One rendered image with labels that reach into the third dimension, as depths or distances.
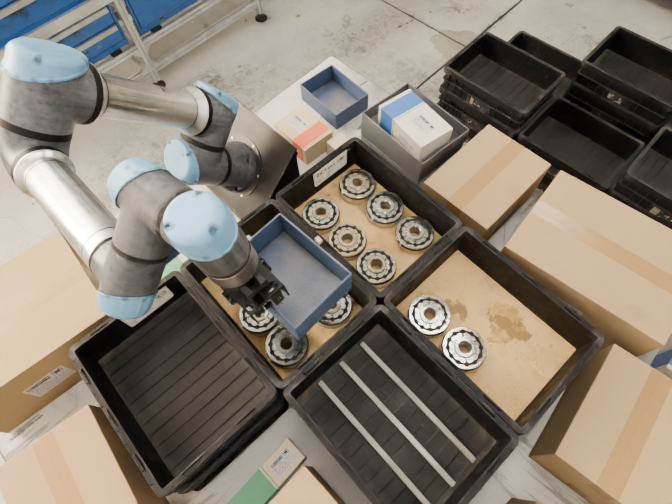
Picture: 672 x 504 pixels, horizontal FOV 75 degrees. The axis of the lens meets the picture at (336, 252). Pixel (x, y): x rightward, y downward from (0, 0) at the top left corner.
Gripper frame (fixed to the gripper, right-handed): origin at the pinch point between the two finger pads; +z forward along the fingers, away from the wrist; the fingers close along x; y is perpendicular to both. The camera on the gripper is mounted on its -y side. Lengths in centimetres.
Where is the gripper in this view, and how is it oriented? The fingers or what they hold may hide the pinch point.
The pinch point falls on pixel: (259, 296)
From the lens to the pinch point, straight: 84.1
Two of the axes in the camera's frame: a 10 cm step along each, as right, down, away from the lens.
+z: 0.9, 3.9, 9.2
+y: 7.0, 6.3, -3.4
